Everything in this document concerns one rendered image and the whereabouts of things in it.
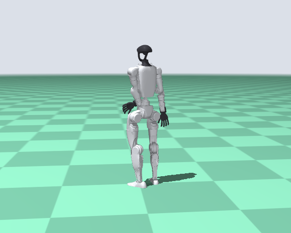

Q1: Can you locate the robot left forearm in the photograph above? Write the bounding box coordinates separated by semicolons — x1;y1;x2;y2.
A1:
131;89;142;106

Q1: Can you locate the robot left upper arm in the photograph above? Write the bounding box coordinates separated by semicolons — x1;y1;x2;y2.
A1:
128;67;139;90

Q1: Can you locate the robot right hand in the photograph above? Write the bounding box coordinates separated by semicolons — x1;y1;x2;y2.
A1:
158;107;169;127

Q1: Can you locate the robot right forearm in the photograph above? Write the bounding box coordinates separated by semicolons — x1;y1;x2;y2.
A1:
158;91;165;112

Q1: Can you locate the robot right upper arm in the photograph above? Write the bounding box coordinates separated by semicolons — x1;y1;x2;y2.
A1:
155;67;163;94

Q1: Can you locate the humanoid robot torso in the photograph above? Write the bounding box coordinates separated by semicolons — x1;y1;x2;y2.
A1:
135;63;157;119

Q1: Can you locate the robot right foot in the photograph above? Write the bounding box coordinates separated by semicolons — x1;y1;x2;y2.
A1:
149;178;159;185

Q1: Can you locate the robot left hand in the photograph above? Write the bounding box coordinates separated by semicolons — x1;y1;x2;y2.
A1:
122;100;137;114

